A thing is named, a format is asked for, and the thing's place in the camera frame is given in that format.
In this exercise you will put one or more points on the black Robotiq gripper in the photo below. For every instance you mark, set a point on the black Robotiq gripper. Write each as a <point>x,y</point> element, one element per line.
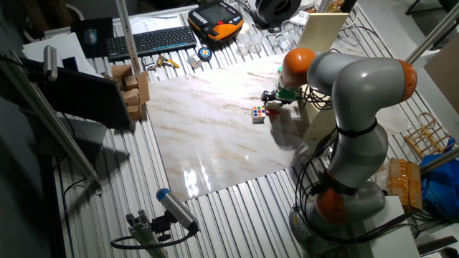
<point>281,100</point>

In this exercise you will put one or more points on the small red object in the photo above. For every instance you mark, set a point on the small red object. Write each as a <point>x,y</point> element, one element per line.
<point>273,112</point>

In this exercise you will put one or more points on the multicoloured Rubik's cube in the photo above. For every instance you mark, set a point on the multicoloured Rubik's cube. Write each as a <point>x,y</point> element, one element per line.
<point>258,114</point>

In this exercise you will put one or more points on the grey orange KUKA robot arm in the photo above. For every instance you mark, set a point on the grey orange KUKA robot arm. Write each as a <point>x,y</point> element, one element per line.
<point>362,93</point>

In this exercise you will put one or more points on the cream wooden shelf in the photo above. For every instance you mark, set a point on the cream wooden shelf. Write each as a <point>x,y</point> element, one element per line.
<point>322,32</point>

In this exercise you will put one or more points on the clear plastic cup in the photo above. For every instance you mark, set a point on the clear plastic cup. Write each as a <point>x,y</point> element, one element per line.
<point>256,43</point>
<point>243,44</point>

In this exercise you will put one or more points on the clear glass beaker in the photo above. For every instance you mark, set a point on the clear glass beaker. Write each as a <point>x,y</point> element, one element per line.
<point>285,36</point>

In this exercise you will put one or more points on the marble patterned mat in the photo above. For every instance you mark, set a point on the marble patterned mat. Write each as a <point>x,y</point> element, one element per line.
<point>215,136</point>

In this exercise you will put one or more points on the round black puck blue logo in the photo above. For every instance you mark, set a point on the round black puck blue logo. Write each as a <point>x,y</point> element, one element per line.
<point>204,54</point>

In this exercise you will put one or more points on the clear box coloured clips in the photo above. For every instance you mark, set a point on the clear box coloured clips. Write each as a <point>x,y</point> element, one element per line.
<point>194,62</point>

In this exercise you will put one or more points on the white power strip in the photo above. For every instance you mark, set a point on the white power strip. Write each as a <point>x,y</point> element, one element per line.
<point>299,18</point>

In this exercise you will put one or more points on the black filament spool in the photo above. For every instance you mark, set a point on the black filament spool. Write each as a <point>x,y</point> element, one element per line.
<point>278,10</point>

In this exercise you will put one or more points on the orange black teach pendant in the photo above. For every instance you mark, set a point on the orange black teach pendant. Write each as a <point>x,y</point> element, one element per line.
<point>215,21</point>

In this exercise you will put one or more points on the silver pliers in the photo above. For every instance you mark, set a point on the silver pliers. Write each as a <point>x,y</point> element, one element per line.
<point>150,67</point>

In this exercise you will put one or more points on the small cardboard box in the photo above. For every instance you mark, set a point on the small cardboard box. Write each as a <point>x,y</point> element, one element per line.
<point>144,87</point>

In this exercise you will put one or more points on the black computer keyboard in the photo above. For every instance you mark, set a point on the black computer keyboard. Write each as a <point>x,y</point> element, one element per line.
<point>150,43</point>

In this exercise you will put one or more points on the small cardboard block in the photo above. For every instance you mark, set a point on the small cardboard block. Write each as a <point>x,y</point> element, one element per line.
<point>131,97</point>
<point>131,82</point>
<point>135,112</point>
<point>122,71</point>

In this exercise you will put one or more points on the aluminium profile pole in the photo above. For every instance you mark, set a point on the aluminium profile pole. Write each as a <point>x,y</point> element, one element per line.
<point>441,161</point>
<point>127,36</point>
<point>435,30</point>

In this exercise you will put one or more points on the orange cardboard package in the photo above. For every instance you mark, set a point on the orange cardboard package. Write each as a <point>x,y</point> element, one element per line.
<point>405,182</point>

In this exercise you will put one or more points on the wooden slat rack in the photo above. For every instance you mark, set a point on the wooden slat rack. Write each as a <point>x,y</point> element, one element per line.
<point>428,138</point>

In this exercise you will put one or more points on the black mouse pad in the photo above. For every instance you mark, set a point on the black mouse pad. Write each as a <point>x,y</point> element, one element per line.
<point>104,32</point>

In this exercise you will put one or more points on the brown board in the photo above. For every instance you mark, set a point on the brown board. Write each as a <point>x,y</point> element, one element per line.
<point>446,71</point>

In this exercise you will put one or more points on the black monitor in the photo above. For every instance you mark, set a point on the black monitor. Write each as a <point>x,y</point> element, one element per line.
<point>82,96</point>

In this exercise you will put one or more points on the grey computer mouse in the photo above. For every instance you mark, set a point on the grey computer mouse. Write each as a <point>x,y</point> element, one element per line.
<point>90,36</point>

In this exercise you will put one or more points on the grey monitor base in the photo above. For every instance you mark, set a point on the grey monitor base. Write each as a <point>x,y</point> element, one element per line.
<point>79,138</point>

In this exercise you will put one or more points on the blue bag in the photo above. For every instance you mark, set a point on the blue bag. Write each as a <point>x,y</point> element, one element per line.
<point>441,182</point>

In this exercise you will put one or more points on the white paper sheets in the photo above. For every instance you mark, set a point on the white paper sheets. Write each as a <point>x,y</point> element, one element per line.
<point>64,46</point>

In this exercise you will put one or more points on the aluminium diagonal beam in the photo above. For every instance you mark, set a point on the aluminium diagonal beam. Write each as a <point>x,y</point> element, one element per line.
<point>46,118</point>

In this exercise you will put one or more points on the silver camera blue end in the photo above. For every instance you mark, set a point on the silver camera blue end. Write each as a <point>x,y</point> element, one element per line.
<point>177,209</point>

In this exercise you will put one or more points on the black camera clamp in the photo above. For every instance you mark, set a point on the black camera clamp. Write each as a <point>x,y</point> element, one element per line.
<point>161,225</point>

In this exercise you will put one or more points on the short aluminium profile post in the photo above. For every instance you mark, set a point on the short aluminium profile post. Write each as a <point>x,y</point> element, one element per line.
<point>143,233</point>

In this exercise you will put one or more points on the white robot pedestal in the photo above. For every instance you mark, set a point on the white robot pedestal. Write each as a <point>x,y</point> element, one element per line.
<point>391,236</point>

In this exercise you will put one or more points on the silver depth camera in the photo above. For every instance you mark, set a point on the silver depth camera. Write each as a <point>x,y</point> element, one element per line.
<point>50,62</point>

